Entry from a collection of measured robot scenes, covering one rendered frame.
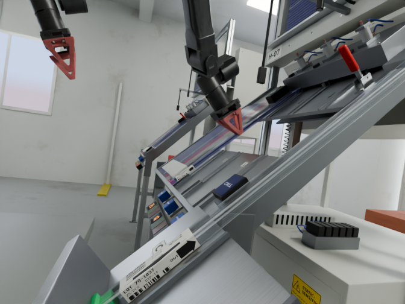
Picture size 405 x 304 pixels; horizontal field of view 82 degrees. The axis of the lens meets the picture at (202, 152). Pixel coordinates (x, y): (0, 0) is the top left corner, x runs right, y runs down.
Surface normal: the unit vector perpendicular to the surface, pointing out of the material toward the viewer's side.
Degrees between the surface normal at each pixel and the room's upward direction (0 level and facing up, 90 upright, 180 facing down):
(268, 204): 90
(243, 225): 90
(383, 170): 90
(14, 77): 90
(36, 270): 0
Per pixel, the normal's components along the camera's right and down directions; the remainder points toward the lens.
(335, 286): -0.94, -0.13
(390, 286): 0.30, 0.05
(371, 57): -0.79, 0.58
